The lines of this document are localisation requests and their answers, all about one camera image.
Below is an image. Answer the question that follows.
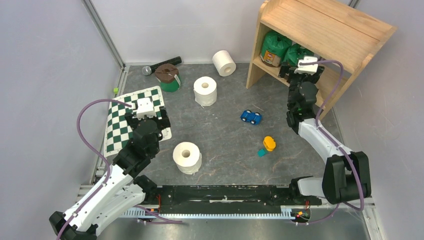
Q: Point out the white roll near wall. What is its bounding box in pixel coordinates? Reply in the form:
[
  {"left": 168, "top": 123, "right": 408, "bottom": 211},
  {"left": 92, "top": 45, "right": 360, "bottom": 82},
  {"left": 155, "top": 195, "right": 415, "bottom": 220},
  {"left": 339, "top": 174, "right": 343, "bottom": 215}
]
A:
[{"left": 212, "top": 50, "right": 237, "bottom": 77}]

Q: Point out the white roll front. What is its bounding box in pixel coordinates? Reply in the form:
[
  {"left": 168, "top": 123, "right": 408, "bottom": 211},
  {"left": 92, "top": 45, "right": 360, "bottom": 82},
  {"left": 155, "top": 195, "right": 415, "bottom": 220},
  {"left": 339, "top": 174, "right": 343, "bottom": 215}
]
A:
[{"left": 172, "top": 142, "right": 202, "bottom": 175}]

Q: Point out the brown-topped green paper roll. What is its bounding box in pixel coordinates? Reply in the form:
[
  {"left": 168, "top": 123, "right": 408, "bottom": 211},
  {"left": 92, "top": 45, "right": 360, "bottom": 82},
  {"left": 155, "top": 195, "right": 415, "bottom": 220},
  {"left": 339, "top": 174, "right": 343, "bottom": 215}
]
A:
[{"left": 154, "top": 64, "right": 181, "bottom": 93}]

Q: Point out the blue toy car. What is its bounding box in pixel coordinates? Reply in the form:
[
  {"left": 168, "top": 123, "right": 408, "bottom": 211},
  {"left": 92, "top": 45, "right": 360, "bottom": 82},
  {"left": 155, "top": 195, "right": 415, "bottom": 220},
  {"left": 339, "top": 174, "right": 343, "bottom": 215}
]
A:
[{"left": 240, "top": 109, "right": 262, "bottom": 125}]

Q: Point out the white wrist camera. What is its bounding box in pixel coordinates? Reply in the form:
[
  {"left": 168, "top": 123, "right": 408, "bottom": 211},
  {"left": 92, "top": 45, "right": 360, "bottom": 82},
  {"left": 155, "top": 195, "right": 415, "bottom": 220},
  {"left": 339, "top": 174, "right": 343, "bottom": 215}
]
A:
[
  {"left": 294, "top": 56, "right": 319, "bottom": 75},
  {"left": 132, "top": 97, "right": 157, "bottom": 120}
]

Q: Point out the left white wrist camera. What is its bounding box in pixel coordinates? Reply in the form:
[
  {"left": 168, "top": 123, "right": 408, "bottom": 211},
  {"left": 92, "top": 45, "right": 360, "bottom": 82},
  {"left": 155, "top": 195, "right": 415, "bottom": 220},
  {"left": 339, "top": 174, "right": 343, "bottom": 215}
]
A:
[{"left": 132, "top": 97, "right": 157, "bottom": 120}]

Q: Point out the white roll centre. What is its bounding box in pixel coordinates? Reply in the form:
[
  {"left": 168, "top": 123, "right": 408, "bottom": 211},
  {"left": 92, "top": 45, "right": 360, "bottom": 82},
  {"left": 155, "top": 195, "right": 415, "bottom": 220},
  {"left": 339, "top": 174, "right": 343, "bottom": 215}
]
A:
[{"left": 193, "top": 76, "right": 217, "bottom": 107}]

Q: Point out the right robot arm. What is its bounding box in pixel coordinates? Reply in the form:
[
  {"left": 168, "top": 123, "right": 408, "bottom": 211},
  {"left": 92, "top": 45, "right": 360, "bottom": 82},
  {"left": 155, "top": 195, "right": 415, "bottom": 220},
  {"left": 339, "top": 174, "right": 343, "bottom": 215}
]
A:
[{"left": 278, "top": 64, "right": 372, "bottom": 204}]

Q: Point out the black microphone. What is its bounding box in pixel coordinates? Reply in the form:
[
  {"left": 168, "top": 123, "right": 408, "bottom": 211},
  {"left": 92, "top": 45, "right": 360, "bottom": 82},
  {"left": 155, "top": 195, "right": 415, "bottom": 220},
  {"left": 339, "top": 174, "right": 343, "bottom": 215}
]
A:
[{"left": 141, "top": 56, "right": 183, "bottom": 76}]

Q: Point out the teal toy cube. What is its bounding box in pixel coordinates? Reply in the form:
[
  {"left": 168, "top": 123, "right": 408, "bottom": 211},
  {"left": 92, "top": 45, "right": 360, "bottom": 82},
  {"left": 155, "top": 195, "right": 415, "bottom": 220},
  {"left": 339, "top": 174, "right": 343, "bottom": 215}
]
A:
[{"left": 257, "top": 148, "right": 268, "bottom": 157}]

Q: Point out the green white chess mat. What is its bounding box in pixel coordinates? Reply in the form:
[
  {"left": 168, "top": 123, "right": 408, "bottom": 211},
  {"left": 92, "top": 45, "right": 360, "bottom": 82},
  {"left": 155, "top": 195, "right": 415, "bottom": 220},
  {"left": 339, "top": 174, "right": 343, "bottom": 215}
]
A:
[{"left": 103, "top": 85, "right": 165, "bottom": 158}]

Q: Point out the wooden two-tier shelf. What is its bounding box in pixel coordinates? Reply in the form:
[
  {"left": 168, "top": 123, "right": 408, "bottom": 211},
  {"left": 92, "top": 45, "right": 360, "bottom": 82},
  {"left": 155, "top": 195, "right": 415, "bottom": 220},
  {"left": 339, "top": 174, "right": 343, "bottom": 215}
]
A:
[{"left": 246, "top": 0, "right": 397, "bottom": 117}]

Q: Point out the yellow toy block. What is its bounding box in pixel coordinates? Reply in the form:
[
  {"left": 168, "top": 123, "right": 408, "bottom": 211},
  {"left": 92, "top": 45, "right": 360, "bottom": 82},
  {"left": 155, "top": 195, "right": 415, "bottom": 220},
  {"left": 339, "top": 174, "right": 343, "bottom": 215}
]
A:
[{"left": 263, "top": 136, "right": 276, "bottom": 152}]

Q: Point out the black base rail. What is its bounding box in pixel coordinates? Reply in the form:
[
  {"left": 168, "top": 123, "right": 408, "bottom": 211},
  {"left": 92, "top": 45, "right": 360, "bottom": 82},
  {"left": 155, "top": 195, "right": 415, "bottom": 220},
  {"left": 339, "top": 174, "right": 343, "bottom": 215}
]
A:
[{"left": 141, "top": 185, "right": 322, "bottom": 214}]

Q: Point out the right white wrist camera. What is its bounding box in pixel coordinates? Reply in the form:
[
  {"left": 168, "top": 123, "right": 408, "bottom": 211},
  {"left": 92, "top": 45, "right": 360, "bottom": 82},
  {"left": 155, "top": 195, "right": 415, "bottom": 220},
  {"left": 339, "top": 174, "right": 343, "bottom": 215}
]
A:
[{"left": 294, "top": 56, "right": 319, "bottom": 75}]

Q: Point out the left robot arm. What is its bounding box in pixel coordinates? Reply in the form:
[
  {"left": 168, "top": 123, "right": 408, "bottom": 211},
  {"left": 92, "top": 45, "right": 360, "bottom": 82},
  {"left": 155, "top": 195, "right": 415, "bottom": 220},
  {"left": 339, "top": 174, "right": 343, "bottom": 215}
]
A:
[{"left": 49, "top": 106, "right": 171, "bottom": 240}]

